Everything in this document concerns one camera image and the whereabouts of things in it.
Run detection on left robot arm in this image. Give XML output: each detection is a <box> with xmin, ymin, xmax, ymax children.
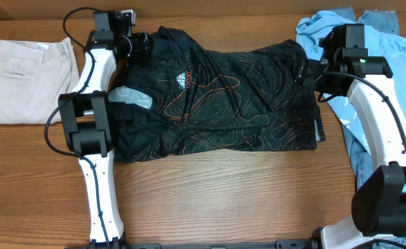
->
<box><xmin>58</xmin><ymin>9</ymin><xmax>151</xmax><ymax>248</ymax></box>

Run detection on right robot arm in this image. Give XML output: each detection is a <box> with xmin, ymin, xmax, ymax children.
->
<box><xmin>295</xmin><ymin>24</ymin><xmax>406</xmax><ymax>248</ymax></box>

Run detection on blue denim jeans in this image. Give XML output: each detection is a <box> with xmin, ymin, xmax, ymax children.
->
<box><xmin>333</xmin><ymin>6</ymin><xmax>406</xmax><ymax>249</ymax></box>

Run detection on folded beige trousers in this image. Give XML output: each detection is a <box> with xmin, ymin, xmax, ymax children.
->
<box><xmin>0</xmin><ymin>37</ymin><xmax>80</xmax><ymax>125</ymax></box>

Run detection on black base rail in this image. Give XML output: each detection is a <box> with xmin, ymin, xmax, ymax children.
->
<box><xmin>64</xmin><ymin>234</ymin><xmax>314</xmax><ymax>249</ymax></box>

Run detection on black patterned cycling jersey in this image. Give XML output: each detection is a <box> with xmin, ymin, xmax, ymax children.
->
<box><xmin>108</xmin><ymin>27</ymin><xmax>321</xmax><ymax>163</ymax></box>

